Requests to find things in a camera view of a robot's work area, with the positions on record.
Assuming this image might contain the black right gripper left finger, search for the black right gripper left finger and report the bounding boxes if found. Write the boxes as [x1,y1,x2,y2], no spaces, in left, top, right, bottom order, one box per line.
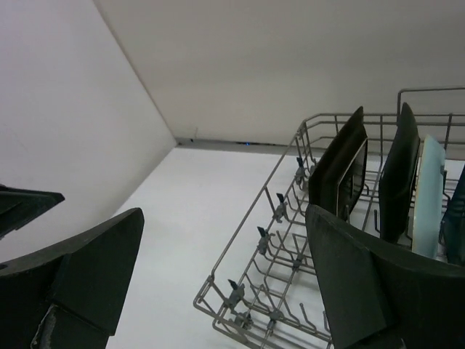
[1,208,145,348]

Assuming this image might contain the grey wire dish rack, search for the grey wire dish rack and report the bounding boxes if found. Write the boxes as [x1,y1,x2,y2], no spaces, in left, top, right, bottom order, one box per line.
[193,86,464,348]

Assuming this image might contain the square black floral plate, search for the square black floral plate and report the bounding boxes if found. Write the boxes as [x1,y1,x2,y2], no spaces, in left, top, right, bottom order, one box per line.
[379,103,421,244]

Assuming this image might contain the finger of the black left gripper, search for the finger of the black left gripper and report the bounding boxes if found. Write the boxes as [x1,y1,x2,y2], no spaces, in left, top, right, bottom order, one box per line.
[1,185,65,238]

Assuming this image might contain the light green floral plate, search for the light green floral plate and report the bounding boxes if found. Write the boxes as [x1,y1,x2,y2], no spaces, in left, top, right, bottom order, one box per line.
[412,135,445,260]

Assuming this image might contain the square yellow brown plate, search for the square yellow brown plate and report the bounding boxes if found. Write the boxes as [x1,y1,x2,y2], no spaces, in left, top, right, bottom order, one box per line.
[309,106,368,221]

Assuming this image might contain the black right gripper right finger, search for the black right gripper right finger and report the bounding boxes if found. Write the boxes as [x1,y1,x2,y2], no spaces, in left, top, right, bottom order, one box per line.
[305,204,464,348]

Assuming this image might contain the square teal plate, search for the square teal plate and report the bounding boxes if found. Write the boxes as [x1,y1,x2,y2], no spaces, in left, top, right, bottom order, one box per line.
[442,170,464,267]

